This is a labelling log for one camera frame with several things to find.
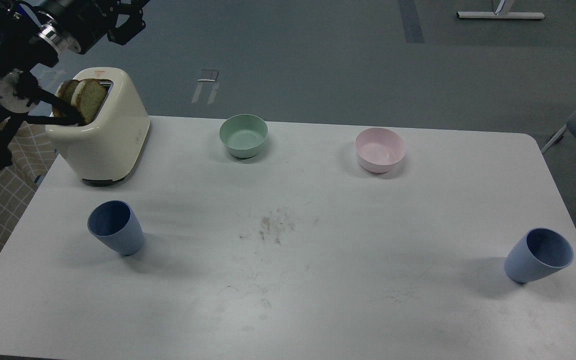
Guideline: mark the bread slice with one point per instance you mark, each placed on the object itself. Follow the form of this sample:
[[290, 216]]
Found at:
[[65, 92], [88, 98]]

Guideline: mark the pink bowl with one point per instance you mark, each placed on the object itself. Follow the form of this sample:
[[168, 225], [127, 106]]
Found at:
[[378, 150]]

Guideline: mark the dark blue cup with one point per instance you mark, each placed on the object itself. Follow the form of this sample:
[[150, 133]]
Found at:
[[116, 225]]

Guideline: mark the green bowl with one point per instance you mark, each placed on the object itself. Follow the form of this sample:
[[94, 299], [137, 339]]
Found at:
[[244, 135]]

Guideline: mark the left bread slice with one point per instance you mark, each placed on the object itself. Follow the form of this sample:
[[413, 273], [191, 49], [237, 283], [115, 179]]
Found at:
[[65, 92]]

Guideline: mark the light blue cup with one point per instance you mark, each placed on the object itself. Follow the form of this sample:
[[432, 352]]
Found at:
[[541, 252]]

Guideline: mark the cream white toaster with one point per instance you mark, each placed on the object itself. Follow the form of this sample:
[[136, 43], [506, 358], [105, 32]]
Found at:
[[106, 150]]

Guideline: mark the white stand base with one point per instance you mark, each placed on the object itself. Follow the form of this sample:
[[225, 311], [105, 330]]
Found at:
[[502, 11]]

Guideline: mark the right bread slice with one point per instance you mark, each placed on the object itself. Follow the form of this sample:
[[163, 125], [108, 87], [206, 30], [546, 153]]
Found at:
[[88, 98]]

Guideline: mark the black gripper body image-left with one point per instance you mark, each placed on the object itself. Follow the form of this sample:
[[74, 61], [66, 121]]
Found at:
[[78, 25]]

